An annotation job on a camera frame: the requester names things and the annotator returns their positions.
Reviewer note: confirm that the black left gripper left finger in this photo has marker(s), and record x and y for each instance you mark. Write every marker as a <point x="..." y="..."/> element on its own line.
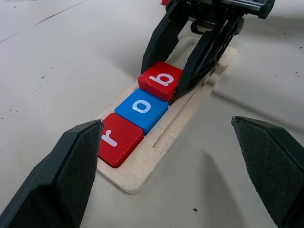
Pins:
<point x="59" y="180"/>

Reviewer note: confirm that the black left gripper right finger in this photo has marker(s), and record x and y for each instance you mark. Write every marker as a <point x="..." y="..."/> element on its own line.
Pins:
<point x="273" y="161"/>

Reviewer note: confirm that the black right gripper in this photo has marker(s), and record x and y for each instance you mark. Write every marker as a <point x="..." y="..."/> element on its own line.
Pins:
<point x="213" y="9"/>

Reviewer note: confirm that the red letter block b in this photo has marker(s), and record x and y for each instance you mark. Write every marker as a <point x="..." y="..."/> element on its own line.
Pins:
<point x="154" y="91"/>

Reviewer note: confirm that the red letter block r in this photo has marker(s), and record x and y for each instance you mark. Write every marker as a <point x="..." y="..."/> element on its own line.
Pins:
<point x="124" y="153"/>

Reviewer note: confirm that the blue letter block o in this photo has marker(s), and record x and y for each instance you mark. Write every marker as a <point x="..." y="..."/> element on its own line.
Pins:
<point x="155" y="115"/>

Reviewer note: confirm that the wooden letter tray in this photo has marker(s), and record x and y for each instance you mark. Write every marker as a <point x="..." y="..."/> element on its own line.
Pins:
<point x="147" y="166"/>

